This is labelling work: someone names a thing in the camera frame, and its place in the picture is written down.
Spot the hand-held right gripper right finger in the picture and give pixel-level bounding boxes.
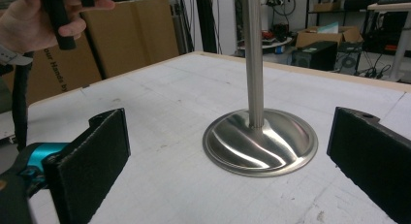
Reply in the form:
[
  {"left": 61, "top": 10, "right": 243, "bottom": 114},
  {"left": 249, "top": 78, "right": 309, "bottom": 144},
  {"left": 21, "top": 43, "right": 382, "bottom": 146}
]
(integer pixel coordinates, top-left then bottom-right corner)
[{"left": 326, "top": 106, "right": 411, "bottom": 224}]

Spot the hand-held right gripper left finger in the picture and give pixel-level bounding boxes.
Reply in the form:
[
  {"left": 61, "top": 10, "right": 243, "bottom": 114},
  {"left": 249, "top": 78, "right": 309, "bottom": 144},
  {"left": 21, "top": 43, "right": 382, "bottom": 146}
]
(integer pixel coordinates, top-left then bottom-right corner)
[{"left": 41, "top": 108, "right": 132, "bottom": 224}]

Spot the stainless steel utensil rack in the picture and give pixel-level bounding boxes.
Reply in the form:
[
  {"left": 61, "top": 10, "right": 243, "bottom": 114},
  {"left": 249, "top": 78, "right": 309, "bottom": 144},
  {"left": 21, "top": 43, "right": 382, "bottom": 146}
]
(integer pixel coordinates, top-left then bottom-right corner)
[{"left": 202, "top": 0, "right": 320, "bottom": 178}]

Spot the printed cardboard sheet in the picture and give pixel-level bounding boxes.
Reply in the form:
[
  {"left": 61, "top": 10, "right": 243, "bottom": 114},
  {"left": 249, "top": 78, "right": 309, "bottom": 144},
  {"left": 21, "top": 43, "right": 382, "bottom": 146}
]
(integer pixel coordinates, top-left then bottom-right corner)
[{"left": 24, "top": 32, "right": 104, "bottom": 107}]

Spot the grey wrist watch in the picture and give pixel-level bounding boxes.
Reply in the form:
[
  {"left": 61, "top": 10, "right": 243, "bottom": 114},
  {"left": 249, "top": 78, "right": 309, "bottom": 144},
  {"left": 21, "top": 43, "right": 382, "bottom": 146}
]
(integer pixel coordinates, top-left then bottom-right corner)
[{"left": 0, "top": 44, "right": 35, "bottom": 67}]

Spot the plain cardboard sheet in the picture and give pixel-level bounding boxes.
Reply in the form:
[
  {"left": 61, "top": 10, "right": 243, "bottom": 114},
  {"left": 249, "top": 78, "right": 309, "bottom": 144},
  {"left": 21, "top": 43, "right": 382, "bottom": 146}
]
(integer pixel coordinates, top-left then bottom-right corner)
[{"left": 79, "top": 0, "right": 180, "bottom": 80}]

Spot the small black computer tower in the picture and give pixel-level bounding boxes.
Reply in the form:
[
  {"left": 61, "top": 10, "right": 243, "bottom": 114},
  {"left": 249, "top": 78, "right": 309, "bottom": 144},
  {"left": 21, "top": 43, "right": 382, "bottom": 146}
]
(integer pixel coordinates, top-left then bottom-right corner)
[{"left": 333, "top": 42, "right": 364, "bottom": 76}]

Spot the white grid mat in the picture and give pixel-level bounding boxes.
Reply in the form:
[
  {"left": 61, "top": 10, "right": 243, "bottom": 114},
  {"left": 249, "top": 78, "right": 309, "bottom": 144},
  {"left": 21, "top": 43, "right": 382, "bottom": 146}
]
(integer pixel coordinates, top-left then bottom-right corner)
[{"left": 0, "top": 52, "right": 411, "bottom": 224}]

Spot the large black computer tower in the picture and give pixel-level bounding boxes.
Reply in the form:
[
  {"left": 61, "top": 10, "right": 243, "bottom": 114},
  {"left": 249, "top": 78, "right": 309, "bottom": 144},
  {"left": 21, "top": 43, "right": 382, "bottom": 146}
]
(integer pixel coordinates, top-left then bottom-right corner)
[{"left": 291, "top": 40, "right": 339, "bottom": 72}]

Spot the white desk with metal leg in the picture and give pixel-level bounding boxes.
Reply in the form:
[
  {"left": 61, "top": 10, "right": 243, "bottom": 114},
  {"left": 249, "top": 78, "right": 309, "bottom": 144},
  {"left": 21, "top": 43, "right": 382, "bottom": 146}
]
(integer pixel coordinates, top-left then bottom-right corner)
[{"left": 367, "top": 2, "right": 411, "bottom": 83}]

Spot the open cardboard box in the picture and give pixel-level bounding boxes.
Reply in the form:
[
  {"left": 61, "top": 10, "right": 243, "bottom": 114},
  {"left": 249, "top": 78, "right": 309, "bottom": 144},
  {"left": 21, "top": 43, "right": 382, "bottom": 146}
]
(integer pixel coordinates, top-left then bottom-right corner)
[{"left": 295, "top": 22, "right": 364, "bottom": 49}]

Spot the black storage shelf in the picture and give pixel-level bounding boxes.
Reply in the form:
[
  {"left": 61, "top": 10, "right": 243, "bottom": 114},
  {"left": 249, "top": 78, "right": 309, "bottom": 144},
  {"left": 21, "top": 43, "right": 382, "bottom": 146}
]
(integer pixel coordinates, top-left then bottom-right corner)
[{"left": 304, "top": 0, "right": 411, "bottom": 55}]

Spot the white round table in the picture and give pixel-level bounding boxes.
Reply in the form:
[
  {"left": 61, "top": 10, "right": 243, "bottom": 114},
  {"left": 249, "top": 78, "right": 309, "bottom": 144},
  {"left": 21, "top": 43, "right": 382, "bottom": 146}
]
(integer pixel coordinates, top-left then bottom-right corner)
[{"left": 237, "top": 35, "right": 294, "bottom": 56}]

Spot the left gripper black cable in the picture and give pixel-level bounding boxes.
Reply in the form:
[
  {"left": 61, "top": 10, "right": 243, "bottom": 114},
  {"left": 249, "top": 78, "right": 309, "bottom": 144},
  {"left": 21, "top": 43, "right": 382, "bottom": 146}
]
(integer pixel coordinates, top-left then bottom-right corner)
[{"left": 11, "top": 60, "right": 35, "bottom": 153}]

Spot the black metal frame stand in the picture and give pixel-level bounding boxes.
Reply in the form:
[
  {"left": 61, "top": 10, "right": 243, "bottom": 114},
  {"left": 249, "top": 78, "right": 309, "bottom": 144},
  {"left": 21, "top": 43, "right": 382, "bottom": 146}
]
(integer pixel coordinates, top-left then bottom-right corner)
[{"left": 193, "top": 0, "right": 219, "bottom": 54}]

